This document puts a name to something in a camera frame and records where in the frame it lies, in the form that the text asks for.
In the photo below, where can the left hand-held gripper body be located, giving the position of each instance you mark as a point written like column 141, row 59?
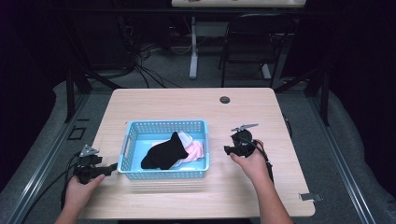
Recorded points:
column 88, row 163

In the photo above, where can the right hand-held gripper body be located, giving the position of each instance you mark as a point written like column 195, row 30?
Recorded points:
column 242, row 141

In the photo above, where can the light blue plastic basket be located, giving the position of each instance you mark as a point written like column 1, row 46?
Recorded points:
column 137, row 146

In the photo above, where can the black sock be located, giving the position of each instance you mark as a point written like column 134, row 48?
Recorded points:
column 165, row 154

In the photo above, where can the person's right hand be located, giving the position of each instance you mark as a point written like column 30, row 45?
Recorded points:
column 252, row 166

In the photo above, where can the person's left hand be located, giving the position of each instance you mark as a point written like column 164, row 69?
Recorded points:
column 79, row 193

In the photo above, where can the pink sock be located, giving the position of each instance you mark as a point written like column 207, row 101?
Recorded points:
column 194, row 151

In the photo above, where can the white sock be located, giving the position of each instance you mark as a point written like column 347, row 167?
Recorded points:
column 186, row 138

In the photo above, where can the black metal chair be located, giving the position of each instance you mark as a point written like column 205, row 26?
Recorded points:
column 253, row 46

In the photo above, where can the white desk leg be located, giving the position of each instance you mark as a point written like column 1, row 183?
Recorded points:
column 193, row 49

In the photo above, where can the aluminium floor rail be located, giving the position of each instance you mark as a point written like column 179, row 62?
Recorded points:
column 339, row 168
column 40, row 171

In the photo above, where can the black metal frame stand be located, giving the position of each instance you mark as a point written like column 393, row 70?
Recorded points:
column 77, row 84
column 314, row 87

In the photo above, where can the metal clamp bracket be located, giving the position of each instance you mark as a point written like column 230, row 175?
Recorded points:
column 309, row 196

